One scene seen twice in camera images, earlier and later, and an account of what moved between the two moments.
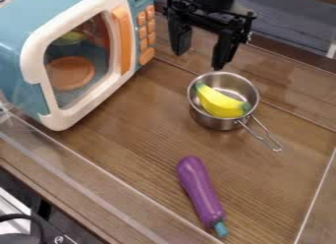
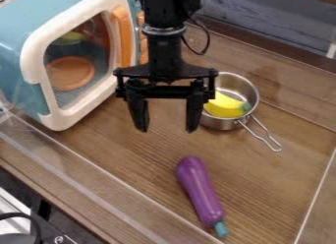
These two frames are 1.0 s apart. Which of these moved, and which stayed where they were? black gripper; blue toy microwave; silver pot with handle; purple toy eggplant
Moved: black gripper
Stayed: blue toy microwave; silver pot with handle; purple toy eggplant
